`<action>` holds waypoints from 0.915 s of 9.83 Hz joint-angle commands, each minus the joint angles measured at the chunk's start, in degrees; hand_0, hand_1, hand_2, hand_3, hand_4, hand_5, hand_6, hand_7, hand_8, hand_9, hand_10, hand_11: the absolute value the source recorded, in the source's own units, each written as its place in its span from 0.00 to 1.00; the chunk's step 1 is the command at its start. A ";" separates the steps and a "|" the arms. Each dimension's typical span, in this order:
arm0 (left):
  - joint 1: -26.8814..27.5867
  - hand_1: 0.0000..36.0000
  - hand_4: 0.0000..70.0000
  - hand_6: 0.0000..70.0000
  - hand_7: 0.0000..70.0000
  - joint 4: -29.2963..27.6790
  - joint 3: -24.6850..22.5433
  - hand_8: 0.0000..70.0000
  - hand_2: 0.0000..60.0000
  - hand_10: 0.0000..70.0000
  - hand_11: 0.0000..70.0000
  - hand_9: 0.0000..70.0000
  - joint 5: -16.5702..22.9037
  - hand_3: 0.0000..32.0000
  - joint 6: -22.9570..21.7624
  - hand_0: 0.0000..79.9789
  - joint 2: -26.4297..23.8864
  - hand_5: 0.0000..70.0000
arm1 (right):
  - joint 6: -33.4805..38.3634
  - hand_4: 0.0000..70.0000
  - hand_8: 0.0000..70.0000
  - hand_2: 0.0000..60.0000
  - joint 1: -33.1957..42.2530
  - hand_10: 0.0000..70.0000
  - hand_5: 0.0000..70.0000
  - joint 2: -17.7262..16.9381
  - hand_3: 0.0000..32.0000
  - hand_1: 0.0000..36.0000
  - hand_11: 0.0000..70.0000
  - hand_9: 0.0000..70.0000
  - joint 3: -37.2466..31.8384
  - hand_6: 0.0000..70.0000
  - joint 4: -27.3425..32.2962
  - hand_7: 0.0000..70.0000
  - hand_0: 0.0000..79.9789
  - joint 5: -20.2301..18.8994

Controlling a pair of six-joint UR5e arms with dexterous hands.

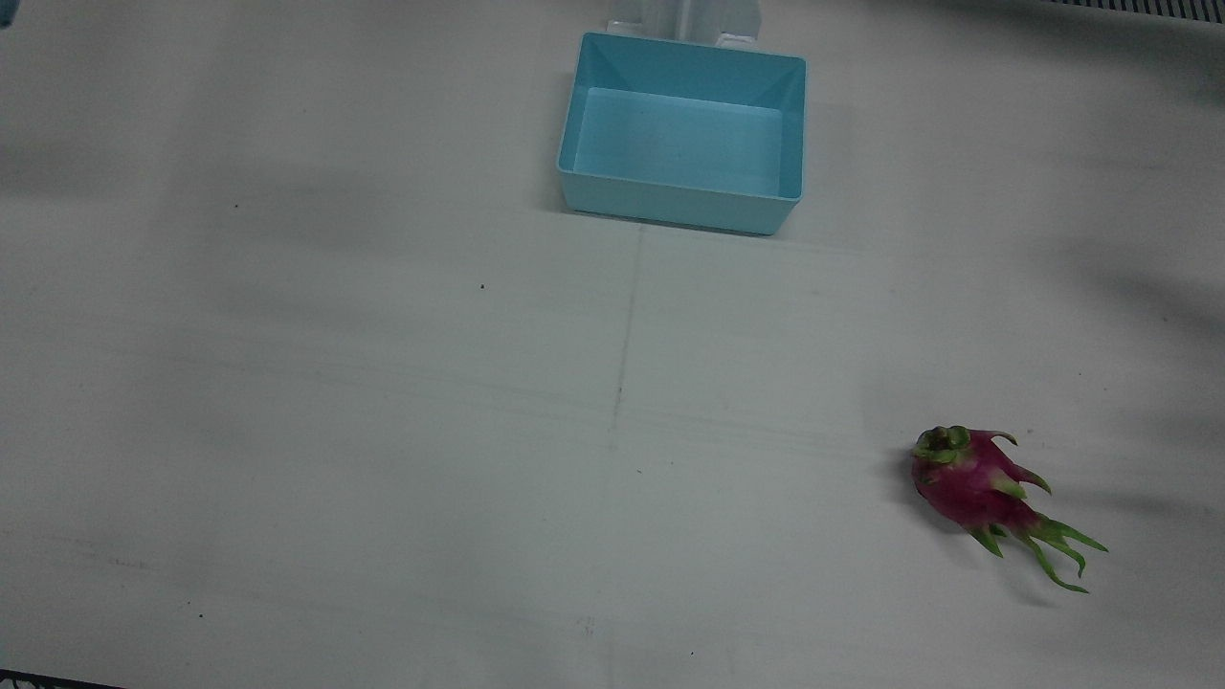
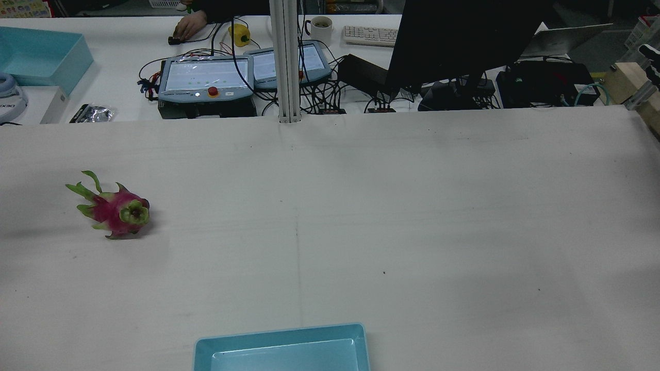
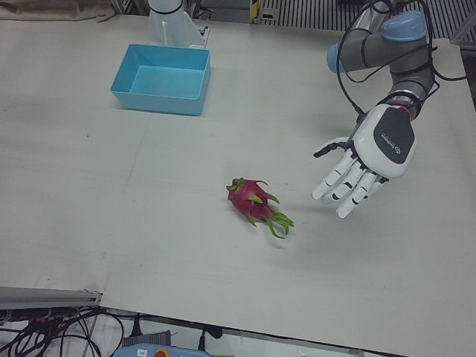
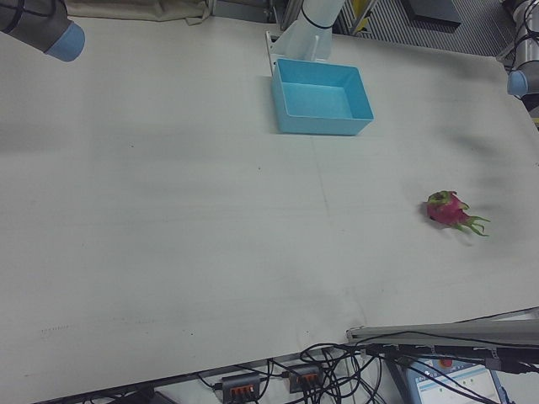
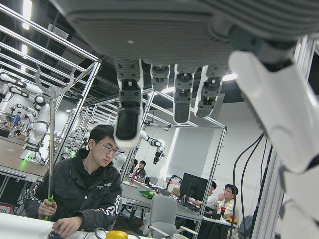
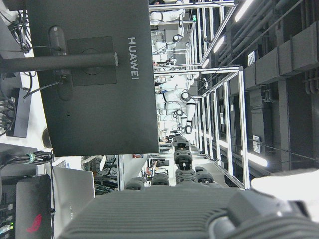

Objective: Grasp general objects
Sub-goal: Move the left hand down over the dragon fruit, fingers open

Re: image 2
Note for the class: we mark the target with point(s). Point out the white keyboard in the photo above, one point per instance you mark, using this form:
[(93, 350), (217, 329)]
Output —
[(368, 35)]

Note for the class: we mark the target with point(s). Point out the aluminium bracket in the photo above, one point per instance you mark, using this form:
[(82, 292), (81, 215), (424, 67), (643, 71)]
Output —
[(639, 97)]

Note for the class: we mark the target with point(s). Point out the black docking box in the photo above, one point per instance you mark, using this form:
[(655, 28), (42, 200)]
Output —
[(361, 72)]

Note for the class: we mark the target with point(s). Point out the pink green dragon fruit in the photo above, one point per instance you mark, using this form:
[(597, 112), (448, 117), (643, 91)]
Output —
[(118, 208)]

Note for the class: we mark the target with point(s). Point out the black device white marks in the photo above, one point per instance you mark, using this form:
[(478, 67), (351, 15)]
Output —
[(650, 59)]

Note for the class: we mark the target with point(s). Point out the aluminium profile post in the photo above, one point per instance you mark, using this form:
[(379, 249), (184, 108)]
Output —
[(286, 62)]

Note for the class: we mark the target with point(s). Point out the black monitor stand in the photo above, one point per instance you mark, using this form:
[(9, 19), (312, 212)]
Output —
[(438, 99)]

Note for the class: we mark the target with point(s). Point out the person's dark sleeved forearm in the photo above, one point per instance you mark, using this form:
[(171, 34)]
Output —
[(232, 7)]

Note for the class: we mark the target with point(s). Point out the white plastic baskets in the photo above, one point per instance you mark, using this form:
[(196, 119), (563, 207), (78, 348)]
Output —
[(639, 33)]

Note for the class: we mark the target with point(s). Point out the colourful printed box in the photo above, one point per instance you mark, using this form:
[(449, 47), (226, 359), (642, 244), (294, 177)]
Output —
[(23, 7)]

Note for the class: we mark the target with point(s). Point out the yellow bell pepper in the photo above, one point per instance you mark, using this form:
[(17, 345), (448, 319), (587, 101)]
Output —
[(240, 35)]

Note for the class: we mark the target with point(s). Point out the wooden block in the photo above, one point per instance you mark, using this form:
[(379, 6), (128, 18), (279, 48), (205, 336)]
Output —
[(624, 77)]

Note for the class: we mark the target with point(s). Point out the dark equipment box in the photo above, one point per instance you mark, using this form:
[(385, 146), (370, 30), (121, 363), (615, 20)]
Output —
[(206, 110)]

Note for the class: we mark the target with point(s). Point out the white cardboard box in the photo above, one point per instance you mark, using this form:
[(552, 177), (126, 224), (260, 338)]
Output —
[(49, 105)]

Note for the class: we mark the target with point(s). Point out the person's bare hand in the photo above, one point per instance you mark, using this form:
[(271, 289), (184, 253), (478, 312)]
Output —
[(192, 24)]

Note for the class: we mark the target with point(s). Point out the red blue connector cluster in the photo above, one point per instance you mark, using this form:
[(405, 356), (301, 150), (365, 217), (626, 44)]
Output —
[(148, 87)]

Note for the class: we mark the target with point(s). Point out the black Huawei monitor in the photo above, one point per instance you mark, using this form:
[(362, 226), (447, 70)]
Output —
[(464, 41)]

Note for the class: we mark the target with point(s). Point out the light blue open box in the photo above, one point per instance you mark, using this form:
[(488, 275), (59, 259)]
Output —
[(41, 56)]

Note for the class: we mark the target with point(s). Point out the black mini PC red logo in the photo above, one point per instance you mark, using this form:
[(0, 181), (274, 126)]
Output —
[(541, 82)]

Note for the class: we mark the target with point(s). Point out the small black object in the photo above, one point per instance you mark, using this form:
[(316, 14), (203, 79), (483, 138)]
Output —
[(174, 40)]

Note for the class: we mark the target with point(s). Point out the white round device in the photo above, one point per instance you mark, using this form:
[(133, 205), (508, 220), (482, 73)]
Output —
[(10, 100)]

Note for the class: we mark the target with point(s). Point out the light blue shallow tray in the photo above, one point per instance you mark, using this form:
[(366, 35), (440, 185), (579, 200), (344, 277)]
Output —
[(281, 350)]

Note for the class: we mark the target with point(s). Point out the grey teach pendant red button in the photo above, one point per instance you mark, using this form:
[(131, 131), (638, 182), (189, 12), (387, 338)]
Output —
[(206, 77)]

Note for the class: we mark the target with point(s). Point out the white mug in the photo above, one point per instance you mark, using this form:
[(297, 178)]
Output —
[(322, 32)]

